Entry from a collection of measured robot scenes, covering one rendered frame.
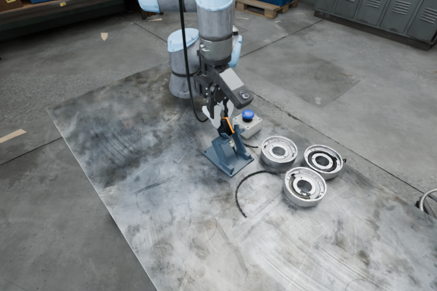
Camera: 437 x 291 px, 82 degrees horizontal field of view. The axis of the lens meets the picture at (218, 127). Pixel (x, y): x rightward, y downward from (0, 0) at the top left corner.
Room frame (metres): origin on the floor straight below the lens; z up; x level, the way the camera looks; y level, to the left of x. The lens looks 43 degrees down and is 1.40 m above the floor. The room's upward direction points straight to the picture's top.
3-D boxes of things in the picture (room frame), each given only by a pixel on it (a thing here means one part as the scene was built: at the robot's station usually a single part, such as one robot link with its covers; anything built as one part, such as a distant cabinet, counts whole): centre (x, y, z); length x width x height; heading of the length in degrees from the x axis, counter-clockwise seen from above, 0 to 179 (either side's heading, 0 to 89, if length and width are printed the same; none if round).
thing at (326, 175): (0.47, -0.30, 0.82); 0.10 x 0.10 x 0.04
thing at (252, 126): (0.63, -0.09, 0.82); 0.08 x 0.07 x 0.05; 42
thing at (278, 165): (0.50, -0.18, 0.82); 0.10 x 0.10 x 0.04
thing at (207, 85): (0.55, 0.01, 1.06); 0.09 x 0.08 x 0.12; 43
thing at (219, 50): (0.54, 0.01, 1.14); 0.08 x 0.08 x 0.05
